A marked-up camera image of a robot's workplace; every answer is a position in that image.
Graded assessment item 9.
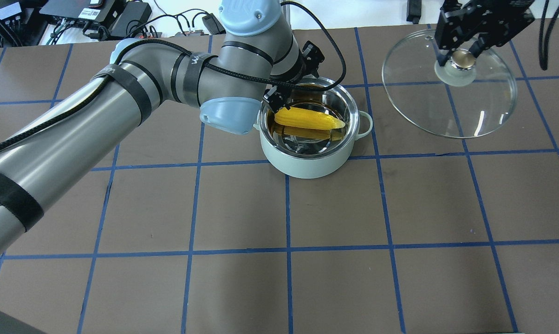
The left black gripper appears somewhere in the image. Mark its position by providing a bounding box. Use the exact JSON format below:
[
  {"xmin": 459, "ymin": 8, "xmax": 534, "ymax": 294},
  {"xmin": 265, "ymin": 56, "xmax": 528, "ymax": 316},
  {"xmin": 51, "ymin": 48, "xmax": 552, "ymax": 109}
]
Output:
[{"xmin": 262, "ymin": 56, "xmax": 319, "ymax": 113}]

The mint green cooking pot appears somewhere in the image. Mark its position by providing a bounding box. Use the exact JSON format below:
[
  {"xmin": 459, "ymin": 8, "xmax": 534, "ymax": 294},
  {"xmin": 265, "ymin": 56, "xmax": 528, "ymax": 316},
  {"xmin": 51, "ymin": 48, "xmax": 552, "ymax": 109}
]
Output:
[{"xmin": 255, "ymin": 76, "xmax": 373, "ymax": 179}]

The black power adapter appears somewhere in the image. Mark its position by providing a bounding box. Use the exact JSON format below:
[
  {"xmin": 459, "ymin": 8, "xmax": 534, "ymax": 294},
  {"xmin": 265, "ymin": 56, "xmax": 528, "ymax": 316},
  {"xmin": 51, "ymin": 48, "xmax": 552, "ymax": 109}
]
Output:
[{"xmin": 107, "ymin": 1, "xmax": 152, "ymax": 40}]

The aluminium frame post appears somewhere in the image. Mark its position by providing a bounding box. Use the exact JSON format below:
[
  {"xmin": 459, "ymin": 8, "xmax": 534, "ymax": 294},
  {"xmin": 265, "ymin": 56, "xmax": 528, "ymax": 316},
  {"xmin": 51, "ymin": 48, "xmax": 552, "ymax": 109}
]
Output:
[{"xmin": 265, "ymin": 0, "xmax": 293, "ymax": 35}]

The small black power brick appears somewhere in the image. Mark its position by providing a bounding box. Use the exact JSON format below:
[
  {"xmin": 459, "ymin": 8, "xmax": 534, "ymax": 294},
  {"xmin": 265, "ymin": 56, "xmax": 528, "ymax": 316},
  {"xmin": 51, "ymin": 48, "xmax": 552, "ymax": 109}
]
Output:
[{"xmin": 201, "ymin": 13, "xmax": 226, "ymax": 35}]

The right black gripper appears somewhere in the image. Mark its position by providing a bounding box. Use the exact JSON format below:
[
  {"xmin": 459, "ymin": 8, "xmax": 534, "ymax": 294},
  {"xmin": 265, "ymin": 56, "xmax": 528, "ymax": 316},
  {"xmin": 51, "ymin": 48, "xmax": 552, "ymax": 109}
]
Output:
[{"xmin": 435, "ymin": 0, "xmax": 534, "ymax": 66}]

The glass pot lid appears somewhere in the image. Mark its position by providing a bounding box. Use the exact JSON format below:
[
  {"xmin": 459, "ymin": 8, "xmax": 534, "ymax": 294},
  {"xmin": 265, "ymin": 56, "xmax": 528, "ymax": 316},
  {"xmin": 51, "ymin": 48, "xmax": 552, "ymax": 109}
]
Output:
[{"xmin": 381, "ymin": 29, "xmax": 519, "ymax": 139}]

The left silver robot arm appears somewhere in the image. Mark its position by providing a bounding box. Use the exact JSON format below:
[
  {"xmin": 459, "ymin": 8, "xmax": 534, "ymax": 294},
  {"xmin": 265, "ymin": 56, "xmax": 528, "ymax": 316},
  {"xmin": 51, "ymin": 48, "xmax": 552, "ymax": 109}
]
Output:
[{"xmin": 0, "ymin": 0, "xmax": 323, "ymax": 256}]

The yellow corn cob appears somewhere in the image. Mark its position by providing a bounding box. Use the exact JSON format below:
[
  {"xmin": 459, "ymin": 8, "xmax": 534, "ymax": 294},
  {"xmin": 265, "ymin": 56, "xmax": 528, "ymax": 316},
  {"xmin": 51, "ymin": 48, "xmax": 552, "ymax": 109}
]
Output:
[{"xmin": 274, "ymin": 107, "xmax": 346, "ymax": 130}]

